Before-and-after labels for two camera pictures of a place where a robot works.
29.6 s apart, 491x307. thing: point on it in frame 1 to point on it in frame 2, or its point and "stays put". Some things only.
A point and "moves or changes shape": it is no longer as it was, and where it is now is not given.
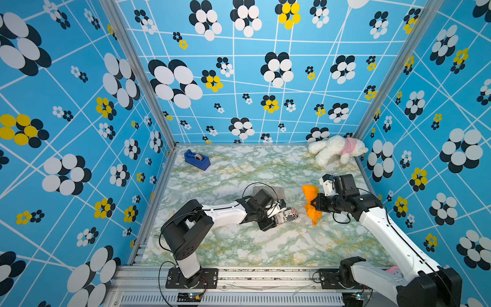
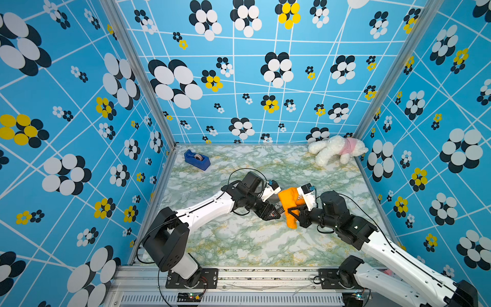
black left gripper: x=269 y=224 to x=270 y=208
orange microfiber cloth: x=311 y=192 moves or changes shape
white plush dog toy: x=337 y=146 stays put
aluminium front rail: x=241 y=286 stays put
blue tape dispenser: x=199 y=160 stays put
